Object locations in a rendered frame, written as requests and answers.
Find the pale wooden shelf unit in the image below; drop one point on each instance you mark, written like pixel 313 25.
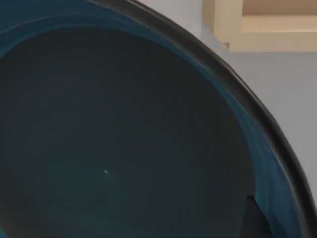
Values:
pixel 260 27

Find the dark blue bowl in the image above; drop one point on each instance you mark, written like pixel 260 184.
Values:
pixel 128 119

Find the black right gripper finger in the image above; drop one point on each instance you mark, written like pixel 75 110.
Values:
pixel 256 220

